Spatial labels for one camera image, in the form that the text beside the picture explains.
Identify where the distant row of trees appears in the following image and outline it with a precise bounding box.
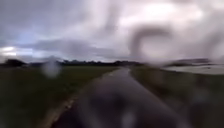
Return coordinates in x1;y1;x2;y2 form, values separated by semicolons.
0;58;144;67

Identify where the dark wet asphalt path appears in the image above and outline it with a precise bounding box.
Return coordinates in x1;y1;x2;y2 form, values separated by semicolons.
49;66;188;128

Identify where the pale sandy path edge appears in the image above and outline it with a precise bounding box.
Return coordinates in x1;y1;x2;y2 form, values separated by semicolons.
37;67;118;128

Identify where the distant dark hill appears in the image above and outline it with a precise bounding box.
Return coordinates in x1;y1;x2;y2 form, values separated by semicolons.
166;58;214;67

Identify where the grass verge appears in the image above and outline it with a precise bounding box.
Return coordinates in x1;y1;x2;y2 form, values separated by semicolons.
129;65;224;128

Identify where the grass field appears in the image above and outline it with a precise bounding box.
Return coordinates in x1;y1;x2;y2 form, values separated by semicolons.
0;65;120;128

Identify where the pale water surface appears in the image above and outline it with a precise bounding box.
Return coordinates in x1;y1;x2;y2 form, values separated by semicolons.
161;63;224;76

